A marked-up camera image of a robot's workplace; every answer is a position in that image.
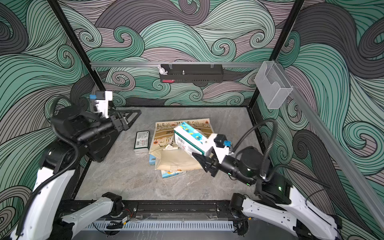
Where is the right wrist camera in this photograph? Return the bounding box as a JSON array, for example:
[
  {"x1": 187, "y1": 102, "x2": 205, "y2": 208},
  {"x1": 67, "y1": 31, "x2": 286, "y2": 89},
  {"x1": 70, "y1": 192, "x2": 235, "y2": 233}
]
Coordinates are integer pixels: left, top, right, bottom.
[{"x1": 208, "y1": 134, "x2": 233, "y2": 164}]

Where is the blue dog tissue pack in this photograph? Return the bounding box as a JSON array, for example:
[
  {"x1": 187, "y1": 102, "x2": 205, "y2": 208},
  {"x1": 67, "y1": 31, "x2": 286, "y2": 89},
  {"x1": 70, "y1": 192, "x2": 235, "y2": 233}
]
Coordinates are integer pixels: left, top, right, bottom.
[{"x1": 149, "y1": 155, "x2": 156, "y2": 166}]

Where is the floral canvas tote bag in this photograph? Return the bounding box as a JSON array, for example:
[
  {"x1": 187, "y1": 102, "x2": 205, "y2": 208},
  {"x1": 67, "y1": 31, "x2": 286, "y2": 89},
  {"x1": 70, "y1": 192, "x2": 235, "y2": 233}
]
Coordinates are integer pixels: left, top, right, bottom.
[{"x1": 150, "y1": 119, "x2": 214, "y2": 172}]

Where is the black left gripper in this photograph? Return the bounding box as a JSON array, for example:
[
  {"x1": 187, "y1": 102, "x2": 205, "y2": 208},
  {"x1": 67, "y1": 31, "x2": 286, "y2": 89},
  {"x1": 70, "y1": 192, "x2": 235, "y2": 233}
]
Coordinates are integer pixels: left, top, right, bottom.
[{"x1": 77, "y1": 109, "x2": 141, "y2": 147}]

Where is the aluminium wall rail right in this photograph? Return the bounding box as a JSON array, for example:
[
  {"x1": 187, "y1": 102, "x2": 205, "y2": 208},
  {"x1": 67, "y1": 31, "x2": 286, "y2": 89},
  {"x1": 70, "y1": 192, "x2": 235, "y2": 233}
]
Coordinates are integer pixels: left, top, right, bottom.
[{"x1": 259, "y1": 57, "x2": 384, "y2": 240}]

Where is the black briefcase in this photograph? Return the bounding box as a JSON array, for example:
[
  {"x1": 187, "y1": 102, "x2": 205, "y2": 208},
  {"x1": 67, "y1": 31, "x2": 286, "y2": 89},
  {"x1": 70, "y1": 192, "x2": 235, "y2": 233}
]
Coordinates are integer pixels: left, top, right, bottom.
[{"x1": 87, "y1": 126, "x2": 123, "y2": 163}]

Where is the black corner frame post right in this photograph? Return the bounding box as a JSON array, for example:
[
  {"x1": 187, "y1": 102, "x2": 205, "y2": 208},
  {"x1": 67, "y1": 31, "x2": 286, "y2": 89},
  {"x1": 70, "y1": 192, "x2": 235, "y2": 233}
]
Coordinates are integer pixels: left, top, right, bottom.
[{"x1": 249, "y1": 1, "x2": 304, "y2": 110}]

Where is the green tissue pack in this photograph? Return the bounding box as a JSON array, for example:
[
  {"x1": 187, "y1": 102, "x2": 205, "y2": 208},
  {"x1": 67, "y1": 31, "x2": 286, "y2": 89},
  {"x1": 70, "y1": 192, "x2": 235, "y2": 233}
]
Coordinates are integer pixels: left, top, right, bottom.
[
  {"x1": 134, "y1": 131, "x2": 150, "y2": 154},
  {"x1": 174, "y1": 122, "x2": 212, "y2": 157}
]

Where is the aluminium wall rail back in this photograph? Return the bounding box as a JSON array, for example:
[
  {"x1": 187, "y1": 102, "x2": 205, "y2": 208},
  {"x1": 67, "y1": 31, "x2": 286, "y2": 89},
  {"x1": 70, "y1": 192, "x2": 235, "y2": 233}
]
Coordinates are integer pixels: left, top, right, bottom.
[{"x1": 89, "y1": 61, "x2": 263, "y2": 69}]

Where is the black corner frame post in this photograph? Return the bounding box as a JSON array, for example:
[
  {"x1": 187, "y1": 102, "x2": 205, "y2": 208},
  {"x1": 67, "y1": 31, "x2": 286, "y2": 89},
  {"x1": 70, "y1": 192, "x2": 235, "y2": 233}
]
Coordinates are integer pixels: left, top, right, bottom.
[
  {"x1": 249, "y1": 1, "x2": 304, "y2": 110},
  {"x1": 48, "y1": 1, "x2": 106, "y2": 104}
]

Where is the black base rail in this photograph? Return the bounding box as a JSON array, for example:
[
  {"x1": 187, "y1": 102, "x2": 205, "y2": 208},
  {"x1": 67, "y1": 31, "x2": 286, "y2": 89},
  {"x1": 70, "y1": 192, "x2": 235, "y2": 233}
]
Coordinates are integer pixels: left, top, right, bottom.
[{"x1": 59, "y1": 200, "x2": 250, "y2": 221}]

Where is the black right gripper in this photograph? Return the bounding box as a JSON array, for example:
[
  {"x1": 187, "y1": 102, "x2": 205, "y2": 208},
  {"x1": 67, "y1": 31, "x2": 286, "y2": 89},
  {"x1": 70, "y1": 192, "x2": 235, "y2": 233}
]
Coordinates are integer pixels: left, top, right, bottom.
[{"x1": 195, "y1": 140, "x2": 256, "y2": 186}]

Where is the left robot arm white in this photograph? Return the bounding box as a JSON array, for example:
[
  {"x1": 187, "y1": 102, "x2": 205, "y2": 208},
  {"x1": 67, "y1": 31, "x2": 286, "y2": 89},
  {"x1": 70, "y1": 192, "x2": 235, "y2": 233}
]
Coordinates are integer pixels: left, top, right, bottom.
[{"x1": 10, "y1": 93, "x2": 142, "y2": 240}]

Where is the white rabbit figurine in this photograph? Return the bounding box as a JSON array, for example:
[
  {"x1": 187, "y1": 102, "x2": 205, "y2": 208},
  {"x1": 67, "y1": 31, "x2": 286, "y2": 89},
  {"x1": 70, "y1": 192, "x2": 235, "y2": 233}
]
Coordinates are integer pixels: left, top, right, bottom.
[{"x1": 158, "y1": 65, "x2": 168, "y2": 75}]

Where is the black wall shelf tray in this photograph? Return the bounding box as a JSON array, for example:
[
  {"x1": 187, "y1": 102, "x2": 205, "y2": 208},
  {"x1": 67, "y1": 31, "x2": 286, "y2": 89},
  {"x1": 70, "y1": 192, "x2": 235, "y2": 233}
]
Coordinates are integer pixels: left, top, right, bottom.
[{"x1": 159, "y1": 64, "x2": 224, "y2": 86}]

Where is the clear acrylic wall box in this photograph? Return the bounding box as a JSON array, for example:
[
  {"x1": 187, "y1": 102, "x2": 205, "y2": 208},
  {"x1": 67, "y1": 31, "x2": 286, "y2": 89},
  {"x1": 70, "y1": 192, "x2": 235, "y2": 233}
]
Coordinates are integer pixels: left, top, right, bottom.
[{"x1": 255, "y1": 61, "x2": 293, "y2": 110}]

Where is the aluminium wall rail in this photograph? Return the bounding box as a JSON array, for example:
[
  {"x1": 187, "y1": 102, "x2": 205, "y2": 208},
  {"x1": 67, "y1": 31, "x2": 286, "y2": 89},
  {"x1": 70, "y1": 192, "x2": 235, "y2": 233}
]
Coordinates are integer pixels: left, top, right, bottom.
[
  {"x1": 259, "y1": 57, "x2": 384, "y2": 240},
  {"x1": 89, "y1": 61, "x2": 263, "y2": 69}
]

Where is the white slotted cable duct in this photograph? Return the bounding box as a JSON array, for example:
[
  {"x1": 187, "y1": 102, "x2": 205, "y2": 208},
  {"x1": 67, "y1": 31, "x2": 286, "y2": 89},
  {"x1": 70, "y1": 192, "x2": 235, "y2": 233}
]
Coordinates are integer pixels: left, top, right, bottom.
[{"x1": 86, "y1": 220, "x2": 235, "y2": 232}]

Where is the black corner frame post left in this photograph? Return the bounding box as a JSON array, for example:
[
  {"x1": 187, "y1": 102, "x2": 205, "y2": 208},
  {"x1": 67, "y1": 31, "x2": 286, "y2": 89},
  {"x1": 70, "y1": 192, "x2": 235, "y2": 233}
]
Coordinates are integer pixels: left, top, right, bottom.
[{"x1": 48, "y1": 1, "x2": 106, "y2": 104}]

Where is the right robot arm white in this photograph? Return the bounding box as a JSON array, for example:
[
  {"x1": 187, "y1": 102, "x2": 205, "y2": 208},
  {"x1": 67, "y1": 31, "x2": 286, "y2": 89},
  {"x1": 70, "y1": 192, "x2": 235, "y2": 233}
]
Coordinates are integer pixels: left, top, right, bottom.
[{"x1": 192, "y1": 147, "x2": 342, "y2": 240}]

